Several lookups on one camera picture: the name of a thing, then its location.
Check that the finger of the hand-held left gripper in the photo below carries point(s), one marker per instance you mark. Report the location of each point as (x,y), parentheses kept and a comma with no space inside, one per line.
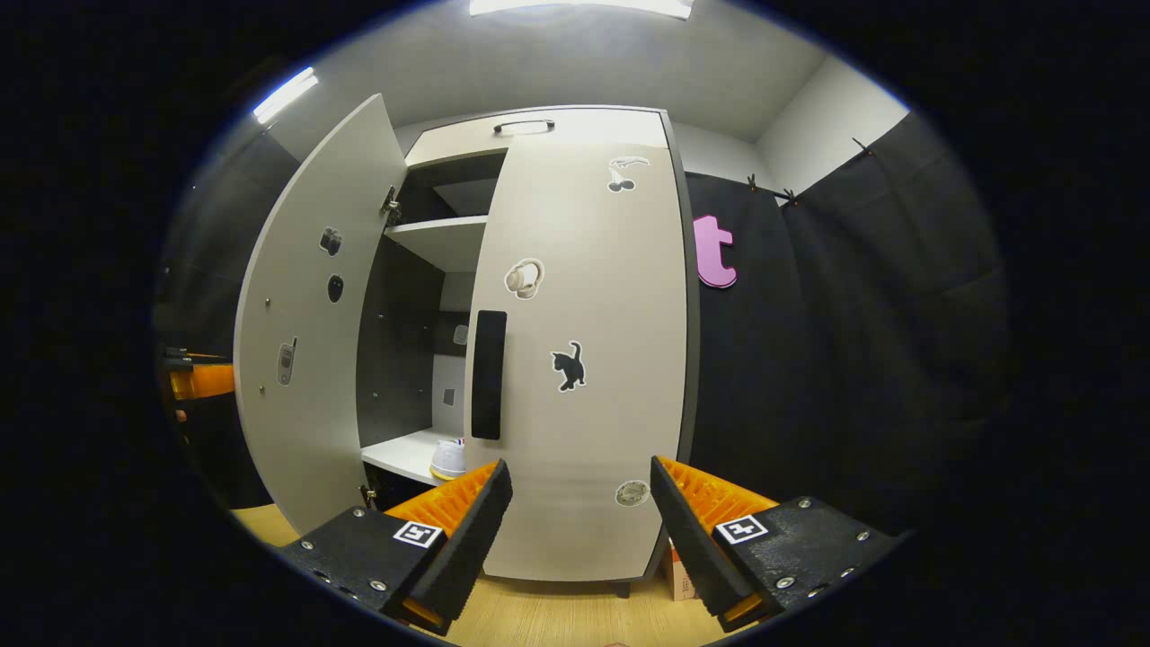
(207,380)

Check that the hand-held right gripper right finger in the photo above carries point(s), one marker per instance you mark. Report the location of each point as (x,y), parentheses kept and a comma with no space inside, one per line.
(687,539)

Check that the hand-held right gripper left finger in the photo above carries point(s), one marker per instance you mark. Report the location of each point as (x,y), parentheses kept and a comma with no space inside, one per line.
(474,548)

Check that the white canvas shoe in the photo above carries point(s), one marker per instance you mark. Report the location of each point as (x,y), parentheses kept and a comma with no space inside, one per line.
(447,460)

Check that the cabinet door with phone sticker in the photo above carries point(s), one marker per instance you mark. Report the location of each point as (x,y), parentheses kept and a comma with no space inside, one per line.
(305,431)

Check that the cabinet door with cat sticker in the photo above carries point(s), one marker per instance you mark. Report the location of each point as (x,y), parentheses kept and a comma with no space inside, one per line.
(593,431)

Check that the grey shoe cabinet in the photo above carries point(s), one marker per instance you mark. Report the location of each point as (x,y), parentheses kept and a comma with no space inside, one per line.
(440,238)

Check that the brown and white book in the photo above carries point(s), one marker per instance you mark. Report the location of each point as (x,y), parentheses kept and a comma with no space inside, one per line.
(681,580)

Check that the black backdrop cloth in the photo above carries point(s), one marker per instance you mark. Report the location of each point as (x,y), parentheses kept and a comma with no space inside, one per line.
(853,359)

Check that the small ceiling light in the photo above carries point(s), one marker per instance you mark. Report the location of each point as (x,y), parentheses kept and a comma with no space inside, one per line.
(285,95)

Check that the large ceiling light panel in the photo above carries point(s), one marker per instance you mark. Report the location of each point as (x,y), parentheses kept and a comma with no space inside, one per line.
(579,7)

